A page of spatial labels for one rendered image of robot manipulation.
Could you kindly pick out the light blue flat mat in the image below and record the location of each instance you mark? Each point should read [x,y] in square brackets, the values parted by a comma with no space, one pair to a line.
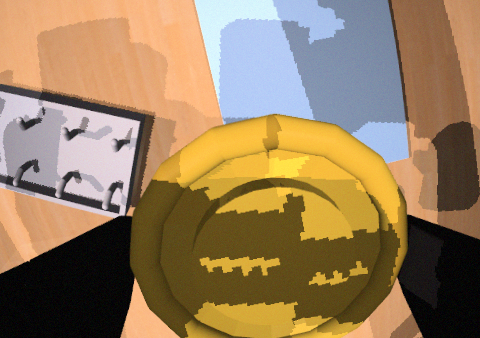
[330,60]

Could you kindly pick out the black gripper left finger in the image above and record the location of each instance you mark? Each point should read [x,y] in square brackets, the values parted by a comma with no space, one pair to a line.
[79,289]

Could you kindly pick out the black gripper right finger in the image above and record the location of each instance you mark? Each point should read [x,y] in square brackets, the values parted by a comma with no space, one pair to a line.
[440,278]

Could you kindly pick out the yellow round plate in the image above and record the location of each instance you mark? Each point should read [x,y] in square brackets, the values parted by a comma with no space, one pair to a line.
[272,227]

